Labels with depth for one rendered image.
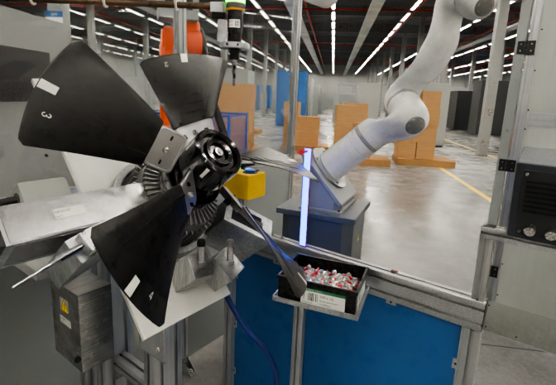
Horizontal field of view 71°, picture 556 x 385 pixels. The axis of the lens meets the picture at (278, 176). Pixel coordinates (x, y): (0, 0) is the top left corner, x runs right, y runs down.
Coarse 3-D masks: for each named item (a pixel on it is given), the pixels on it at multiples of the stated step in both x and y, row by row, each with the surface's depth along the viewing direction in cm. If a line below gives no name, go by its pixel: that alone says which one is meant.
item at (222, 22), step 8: (216, 8) 88; (224, 8) 90; (216, 16) 88; (224, 16) 88; (224, 24) 89; (224, 32) 89; (224, 40) 90; (224, 48) 91; (240, 48) 90; (248, 48) 90
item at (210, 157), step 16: (192, 144) 83; (208, 144) 84; (224, 144) 88; (192, 160) 82; (208, 160) 81; (224, 160) 86; (240, 160) 88; (176, 176) 88; (208, 176) 83; (224, 176) 83; (208, 192) 92
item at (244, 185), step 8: (240, 176) 138; (248, 176) 136; (256, 176) 140; (264, 176) 143; (224, 184) 143; (232, 184) 141; (240, 184) 139; (248, 184) 137; (256, 184) 140; (264, 184) 144; (232, 192) 141; (240, 192) 139; (248, 192) 137; (256, 192) 141; (264, 192) 145
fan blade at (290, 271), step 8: (248, 216) 85; (256, 224) 83; (264, 232) 85; (272, 240) 87; (272, 248) 81; (280, 256) 84; (288, 256) 99; (280, 264) 80; (288, 264) 85; (296, 264) 98; (288, 272) 81; (296, 272) 88; (288, 280) 79; (296, 280) 83; (296, 288) 80; (304, 288) 85
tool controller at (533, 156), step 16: (528, 160) 85; (544, 160) 84; (528, 176) 85; (544, 176) 83; (512, 192) 89; (528, 192) 86; (544, 192) 84; (512, 208) 89; (528, 208) 87; (544, 208) 85; (512, 224) 91; (528, 224) 88; (544, 224) 86; (544, 240) 88
